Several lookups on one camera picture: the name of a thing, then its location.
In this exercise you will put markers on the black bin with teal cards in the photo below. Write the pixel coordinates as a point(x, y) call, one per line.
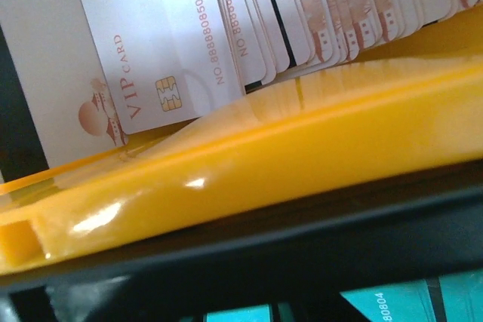
point(405, 227)

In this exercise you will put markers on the yellow bin with cards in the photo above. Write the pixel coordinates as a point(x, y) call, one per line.
point(413, 104)

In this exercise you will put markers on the stack of cards yellow bin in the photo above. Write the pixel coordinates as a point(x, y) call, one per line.
point(78, 77)

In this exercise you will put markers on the teal card stack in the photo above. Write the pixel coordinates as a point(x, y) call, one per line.
point(452, 297)

